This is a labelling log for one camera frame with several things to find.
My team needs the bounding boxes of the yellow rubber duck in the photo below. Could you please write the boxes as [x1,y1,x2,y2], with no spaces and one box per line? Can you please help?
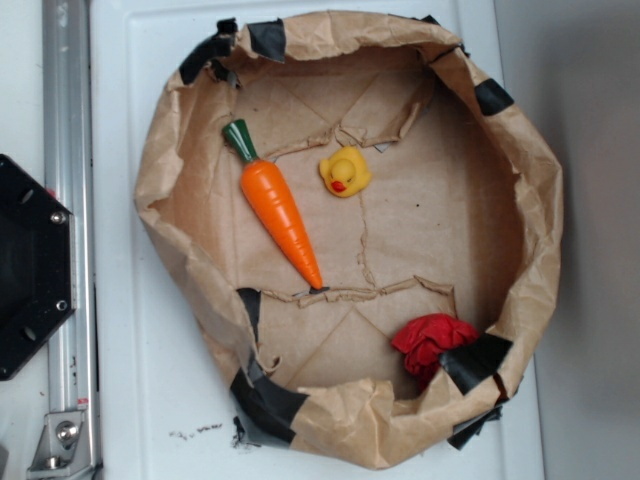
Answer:
[319,146,372,198]

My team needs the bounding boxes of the brown paper bag bin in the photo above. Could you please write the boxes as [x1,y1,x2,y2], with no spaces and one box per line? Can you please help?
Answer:
[134,11,563,469]

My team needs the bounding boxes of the orange plastic toy carrot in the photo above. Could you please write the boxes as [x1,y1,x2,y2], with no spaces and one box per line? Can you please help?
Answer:
[222,119,323,290]

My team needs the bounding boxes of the crumpled red cloth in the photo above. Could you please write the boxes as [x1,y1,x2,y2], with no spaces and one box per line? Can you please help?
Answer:
[391,313,480,392]

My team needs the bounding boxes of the aluminium extrusion rail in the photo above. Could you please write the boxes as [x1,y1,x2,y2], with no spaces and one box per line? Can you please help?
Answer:
[42,1,103,479]

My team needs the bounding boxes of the black octagonal mount plate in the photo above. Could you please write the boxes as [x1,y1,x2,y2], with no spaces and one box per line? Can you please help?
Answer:
[1,155,75,381]

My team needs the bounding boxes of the metal corner bracket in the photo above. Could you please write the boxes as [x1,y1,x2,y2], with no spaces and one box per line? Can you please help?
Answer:
[26,411,91,479]

